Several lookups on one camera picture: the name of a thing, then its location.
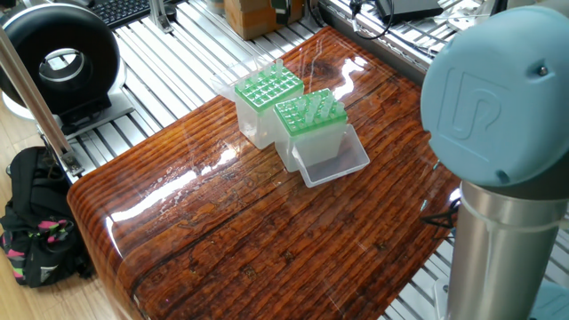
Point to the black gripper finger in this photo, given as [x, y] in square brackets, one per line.
[278, 7]
[287, 7]

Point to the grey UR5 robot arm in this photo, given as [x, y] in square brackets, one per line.
[498, 133]

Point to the brown cardboard box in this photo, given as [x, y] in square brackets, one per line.
[244, 13]

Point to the green rack clear tip box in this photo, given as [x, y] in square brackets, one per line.
[253, 124]
[307, 156]

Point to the dark flat device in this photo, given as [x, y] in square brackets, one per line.
[413, 7]

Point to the black keyboard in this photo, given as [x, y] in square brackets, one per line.
[120, 9]

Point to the perforated silver metal plate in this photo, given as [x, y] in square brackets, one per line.
[471, 11]

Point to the glossy wooden table board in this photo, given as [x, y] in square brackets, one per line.
[267, 231]

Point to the black backpack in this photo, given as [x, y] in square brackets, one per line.
[36, 222]

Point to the short aluminium post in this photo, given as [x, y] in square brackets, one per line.
[163, 13]

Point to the aluminium frame post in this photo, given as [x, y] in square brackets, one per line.
[40, 116]

